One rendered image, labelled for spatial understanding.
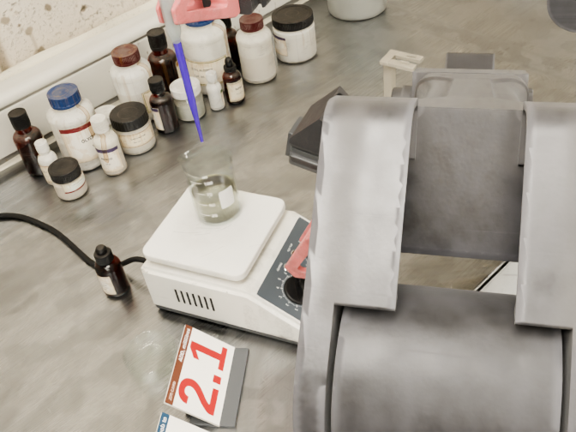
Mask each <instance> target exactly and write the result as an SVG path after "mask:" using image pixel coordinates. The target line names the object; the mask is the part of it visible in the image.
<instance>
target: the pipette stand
mask: <svg viewBox="0 0 576 432"><path fill-rule="evenodd" d="M395 58H397V59H401V61H398V60H395ZM403 60H404V61H403ZM407 61H409V62H407ZM422 61H423V56H418V55H414V54H410V53H406V52H402V51H395V50H390V51H389V52H388V53H387V54H386V55H385V56H384V57H383V58H382V59H381V60H380V65H383V80H384V97H391V94H392V90H393V88H394V87H396V69H402V70H407V71H410V72H413V71H414V70H415V68H416V67H417V65H416V64H413V63H421V62H422ZM410 62H413V63H410Z"/></svg>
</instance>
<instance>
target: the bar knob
mask: <svg viewBox="0 0 576 432"><path fill-rule="evenodd" d="M304 282H305V279H301V278H295V277H294V276H292V277H290V278H288V280H286V282H285V285H284V291H285V295H286V296H287V298H288V299H289V300H290V301H292V302H293V303H295V304H299V305H303V290H304Z"/></svg>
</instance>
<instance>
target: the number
mask: <svg viewBox="0 0 576 432"><path fill-rule="evenodd" d="M165 432H202V431H200V430H198V429H195V428H192V427H190V426H188V425H186V424H184V423H180V422H178V421H176V420H174V419H172V418H169V421H168V424H167V427H166V431H165Z"/></svg>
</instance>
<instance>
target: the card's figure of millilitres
mask: <svg viewBox="0 0 576 432"><path fill-rule="evenodd" d="M229 350H230V347H229V346H227V345H224V344H222V343H220V342H218V341H217V340H214V339H211V338H209V337H208V336H206V335H204V334H202V333H198V332H196V331H195V330H193V329H192V332H191V335H190V339H189V345H188V349H187V352H186V355H185V358H184V362H183V368H182V372H181V374H180V378H179V382H178V385H177V391H176V394H175V398H174V401H173V403H175V404H177V405H180V406H182V407H185V408H187V409H189V410H192V411H194V412H196V413H199V414H201V415H202V416H205V417H208V418H211V419H212V420H215V416H216V412H217V408H218V403H219V396H220V391H221V388H222V383H223V379H224V374H225V366H226V363H227V358H228V354H229Z"/></svg>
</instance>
